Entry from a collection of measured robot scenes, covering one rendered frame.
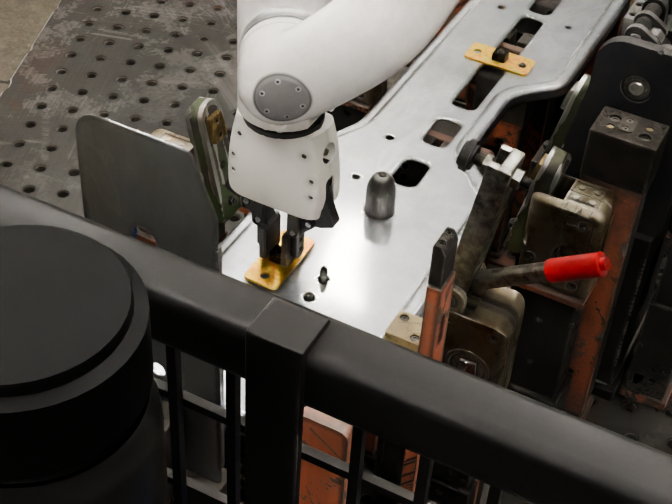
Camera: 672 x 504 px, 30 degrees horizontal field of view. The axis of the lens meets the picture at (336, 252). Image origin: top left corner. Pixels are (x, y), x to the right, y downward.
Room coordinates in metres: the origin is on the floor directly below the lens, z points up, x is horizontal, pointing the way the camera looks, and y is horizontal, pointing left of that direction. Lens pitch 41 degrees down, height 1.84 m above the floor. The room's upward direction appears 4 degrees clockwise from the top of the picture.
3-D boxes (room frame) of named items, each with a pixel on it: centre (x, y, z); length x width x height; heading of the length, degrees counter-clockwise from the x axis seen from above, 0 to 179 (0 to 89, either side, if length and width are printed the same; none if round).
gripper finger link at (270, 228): (0.94, 0.08, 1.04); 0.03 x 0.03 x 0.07; 65
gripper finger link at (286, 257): (0.92, 0.03, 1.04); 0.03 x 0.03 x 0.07; 65
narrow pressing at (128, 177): (0.68, 0.13, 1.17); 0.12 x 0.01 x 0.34; 65
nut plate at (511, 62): (1.34, -0.19, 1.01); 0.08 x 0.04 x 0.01; 64
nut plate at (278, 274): (0.93, 0.06, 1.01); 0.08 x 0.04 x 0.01; 155
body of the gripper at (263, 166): (0.93, 0.06, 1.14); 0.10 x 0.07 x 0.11; 65
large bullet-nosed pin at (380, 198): (1.03, -0.04, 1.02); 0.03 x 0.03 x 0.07
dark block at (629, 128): (1.04, -0.29, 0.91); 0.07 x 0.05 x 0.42; 65
